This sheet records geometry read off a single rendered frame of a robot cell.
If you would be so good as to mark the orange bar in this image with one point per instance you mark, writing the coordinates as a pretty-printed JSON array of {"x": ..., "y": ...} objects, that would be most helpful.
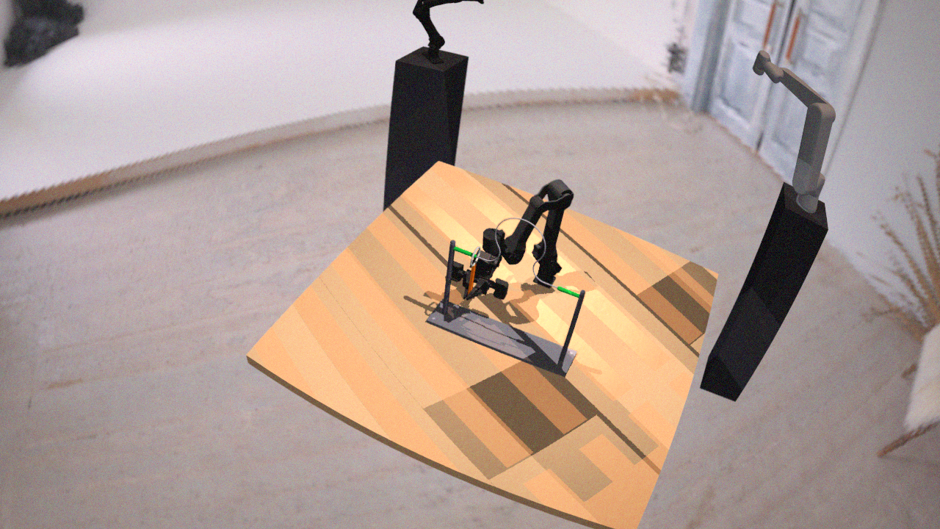
[{"x": 473, "y": 268}]

